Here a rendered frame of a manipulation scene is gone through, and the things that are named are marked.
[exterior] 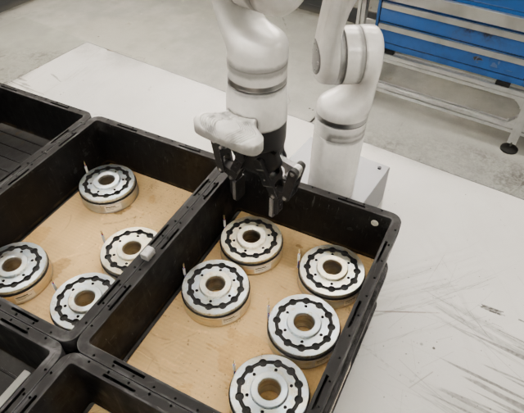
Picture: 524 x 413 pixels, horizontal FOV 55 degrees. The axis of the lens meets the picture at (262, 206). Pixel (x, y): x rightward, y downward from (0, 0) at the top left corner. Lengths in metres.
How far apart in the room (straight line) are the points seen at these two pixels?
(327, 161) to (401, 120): 1.78
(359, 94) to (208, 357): 0.48
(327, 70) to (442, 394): 0.54
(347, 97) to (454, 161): 1.65
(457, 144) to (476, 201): 1.40
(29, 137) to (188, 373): 0.67
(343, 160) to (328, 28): 0.25
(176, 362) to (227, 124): 0.34
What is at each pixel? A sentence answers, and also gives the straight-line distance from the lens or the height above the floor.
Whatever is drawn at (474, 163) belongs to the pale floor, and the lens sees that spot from 2.51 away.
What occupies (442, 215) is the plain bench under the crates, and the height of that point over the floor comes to 0.70.
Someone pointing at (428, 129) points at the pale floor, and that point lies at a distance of 2.65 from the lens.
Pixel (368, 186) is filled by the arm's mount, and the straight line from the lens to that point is 1.03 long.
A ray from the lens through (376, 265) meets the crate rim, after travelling 0.71.
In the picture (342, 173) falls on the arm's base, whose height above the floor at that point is 0.87.
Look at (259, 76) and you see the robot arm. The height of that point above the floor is 1.19.
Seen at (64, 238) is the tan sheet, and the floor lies 0.83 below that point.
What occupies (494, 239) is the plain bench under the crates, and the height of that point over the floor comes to 0.70.
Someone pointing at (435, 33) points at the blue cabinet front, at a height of 0.45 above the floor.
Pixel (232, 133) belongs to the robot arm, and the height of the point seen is 1.14.
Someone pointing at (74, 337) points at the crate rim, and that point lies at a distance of 0.67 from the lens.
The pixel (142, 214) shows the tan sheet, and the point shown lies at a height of 0.83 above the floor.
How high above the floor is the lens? 1.47
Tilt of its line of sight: 45 degrees down
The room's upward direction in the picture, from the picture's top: straight up
